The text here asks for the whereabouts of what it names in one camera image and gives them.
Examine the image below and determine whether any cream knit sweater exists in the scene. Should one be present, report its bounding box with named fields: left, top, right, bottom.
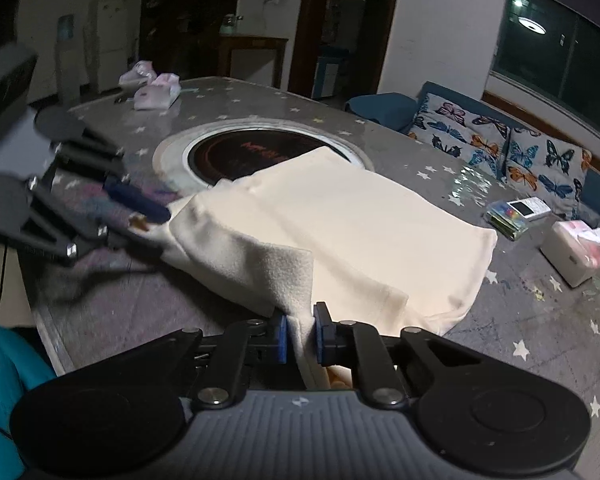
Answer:
left=132, top=148, right=498, bottom=389

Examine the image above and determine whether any black induction cooktop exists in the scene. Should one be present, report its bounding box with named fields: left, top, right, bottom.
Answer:
left=185, top=128, right=349, bottom=185

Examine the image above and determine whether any white refrigerator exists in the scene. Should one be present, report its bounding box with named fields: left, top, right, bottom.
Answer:
left=83, top=0, right=128, bottom=93

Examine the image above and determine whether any dark wooden side table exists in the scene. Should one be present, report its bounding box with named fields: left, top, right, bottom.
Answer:
left=216, top=35, right=288, bottom=89

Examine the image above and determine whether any clear box of coloured items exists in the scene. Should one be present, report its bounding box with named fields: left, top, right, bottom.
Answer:
left=483, top=200, right=528, bottom=242

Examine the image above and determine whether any white remote device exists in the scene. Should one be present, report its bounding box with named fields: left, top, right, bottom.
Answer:
left=508, top=197, right=552, bottom=221

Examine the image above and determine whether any blue sofa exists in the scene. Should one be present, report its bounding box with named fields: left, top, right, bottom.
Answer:
left=344, top=81, right=600, bottom=226

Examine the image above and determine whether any left butterfly pillow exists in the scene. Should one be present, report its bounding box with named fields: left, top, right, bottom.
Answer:
left=407, top=93, right=510, bottom=179

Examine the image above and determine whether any butterfly pillow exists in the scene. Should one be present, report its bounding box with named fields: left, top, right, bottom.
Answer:
left=505, top=128, right=592, bottom=220
left=407, top=93, right=510, bottom=179

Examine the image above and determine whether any white tissue box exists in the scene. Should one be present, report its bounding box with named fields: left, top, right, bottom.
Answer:
left=540, top=220, right=600, bottom=288

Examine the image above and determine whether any right butterfly pillow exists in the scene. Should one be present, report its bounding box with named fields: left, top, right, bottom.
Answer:
left=505, top=128, right=592, bottom=220

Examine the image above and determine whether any dark window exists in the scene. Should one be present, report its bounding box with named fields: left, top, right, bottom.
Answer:
left=494, top=0, right=600, bottom=132

